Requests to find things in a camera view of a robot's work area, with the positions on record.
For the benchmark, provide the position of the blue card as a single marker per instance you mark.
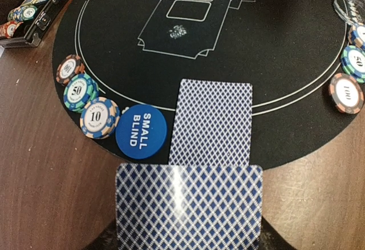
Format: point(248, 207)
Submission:
point(212, 125)

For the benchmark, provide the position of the blue small blind button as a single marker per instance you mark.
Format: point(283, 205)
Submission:
point(141, 132)

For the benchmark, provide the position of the white blue chips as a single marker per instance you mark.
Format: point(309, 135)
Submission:
point(99, 118)
point(356, 35)

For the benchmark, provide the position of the blue playing card deck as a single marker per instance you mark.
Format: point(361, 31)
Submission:
point(188, 207)

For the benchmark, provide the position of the green chips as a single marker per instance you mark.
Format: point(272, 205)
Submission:
point(352, 59)
point(80, 90)

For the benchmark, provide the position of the red black chips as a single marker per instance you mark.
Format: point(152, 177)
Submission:
point(71, 66)
point(346, 94)

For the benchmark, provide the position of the clear round dealer button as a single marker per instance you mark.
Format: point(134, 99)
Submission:
point(350, 11)

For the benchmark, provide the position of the round black poker mat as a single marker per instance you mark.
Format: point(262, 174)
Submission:
point(138, 51)

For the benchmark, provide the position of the black poker chip case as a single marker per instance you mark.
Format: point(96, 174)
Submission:
point(28, 22)

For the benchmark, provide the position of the green chip row in case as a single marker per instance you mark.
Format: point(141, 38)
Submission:
point(22, 13)

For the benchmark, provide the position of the red chip row in case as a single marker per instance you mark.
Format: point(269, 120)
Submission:
point(9, 28)

